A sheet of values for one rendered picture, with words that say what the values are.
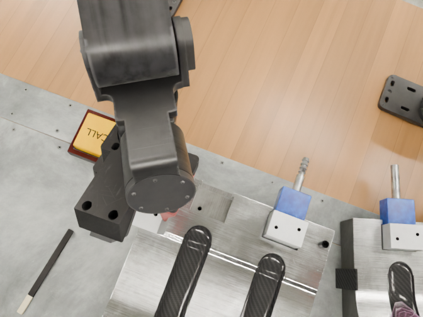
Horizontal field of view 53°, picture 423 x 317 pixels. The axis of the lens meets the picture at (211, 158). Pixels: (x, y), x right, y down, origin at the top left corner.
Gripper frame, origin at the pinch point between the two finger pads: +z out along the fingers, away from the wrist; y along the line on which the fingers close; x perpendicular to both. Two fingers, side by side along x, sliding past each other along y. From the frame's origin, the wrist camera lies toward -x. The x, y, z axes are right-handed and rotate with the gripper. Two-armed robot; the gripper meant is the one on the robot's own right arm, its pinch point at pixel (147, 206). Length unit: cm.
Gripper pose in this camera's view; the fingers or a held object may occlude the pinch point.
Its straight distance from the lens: 54.3
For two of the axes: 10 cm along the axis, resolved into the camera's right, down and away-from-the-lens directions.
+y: 9.4, 3.2, -1.2
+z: -1.1, 6.2, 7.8
